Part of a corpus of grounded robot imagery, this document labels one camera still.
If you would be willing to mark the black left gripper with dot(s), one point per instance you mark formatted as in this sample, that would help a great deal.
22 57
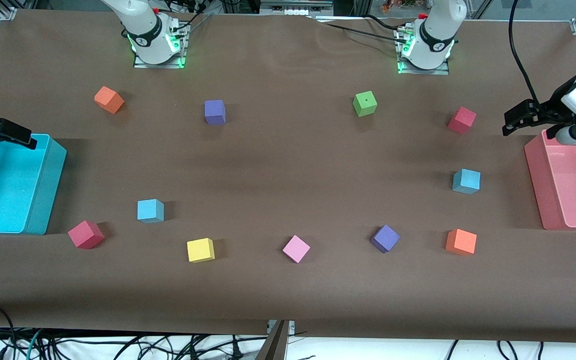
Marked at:
551 108

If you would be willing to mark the light blue foam block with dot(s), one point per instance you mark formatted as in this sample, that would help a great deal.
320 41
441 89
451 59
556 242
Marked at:
466 181
150 210

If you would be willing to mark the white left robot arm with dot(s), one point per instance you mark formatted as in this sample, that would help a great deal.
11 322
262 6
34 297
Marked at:
438 30

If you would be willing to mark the cyan plastic bin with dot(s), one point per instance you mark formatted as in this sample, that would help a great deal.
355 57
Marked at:
13 190

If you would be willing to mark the red foam block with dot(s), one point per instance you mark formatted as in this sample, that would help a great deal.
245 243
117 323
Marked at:
86 235
462 120

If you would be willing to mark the pink plastic bin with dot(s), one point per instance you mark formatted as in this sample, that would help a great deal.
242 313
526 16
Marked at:
573 190

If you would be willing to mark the orange foam block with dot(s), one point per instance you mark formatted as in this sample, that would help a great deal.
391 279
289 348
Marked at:
109 100
461 242

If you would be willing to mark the green foam block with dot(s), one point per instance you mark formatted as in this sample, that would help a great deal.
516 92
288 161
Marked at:
365 103

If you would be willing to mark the purple foam block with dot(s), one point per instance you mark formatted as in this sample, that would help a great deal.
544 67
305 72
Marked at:
215 112
385 238

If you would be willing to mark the yellow foam block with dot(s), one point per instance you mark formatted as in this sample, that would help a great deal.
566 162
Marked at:
200 250

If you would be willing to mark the pink foam block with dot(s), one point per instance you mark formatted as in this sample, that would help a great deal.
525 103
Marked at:
296 249

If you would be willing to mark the brown table cover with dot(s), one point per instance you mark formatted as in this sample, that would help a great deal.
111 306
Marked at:
318 290

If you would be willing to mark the aluminium profile bar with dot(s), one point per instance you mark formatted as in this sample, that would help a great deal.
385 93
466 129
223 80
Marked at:
275 345

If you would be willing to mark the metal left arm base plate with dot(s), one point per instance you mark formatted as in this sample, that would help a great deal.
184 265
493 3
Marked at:
423 71

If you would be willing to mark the silver metal rail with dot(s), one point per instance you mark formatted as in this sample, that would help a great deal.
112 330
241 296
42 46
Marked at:
295 6

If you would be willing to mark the silver table edge bracket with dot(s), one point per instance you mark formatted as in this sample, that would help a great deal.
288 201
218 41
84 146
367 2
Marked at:
291 326

